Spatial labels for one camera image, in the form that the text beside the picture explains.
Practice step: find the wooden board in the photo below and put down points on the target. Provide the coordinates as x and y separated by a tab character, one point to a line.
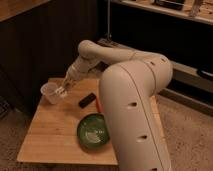
52	135

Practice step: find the wooden shelf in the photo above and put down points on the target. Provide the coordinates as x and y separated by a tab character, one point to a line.
200	11

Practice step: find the black rectangular block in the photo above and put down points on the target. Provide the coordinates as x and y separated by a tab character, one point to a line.
87	100

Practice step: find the green bowl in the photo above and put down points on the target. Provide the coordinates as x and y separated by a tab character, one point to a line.
92	131

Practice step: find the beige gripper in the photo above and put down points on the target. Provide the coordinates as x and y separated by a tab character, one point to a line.
72	75

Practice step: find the metal rail beam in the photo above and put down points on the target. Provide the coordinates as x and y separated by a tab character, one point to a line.
152	70

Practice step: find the orange carrot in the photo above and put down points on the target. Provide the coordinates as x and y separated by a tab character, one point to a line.
98	106

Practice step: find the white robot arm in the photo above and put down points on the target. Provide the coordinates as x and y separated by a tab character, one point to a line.
125	88

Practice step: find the vertical metal pole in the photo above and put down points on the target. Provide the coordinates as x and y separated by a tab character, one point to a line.
108	20

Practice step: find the translucent ceramic cup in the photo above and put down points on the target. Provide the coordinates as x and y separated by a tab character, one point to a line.
48	91

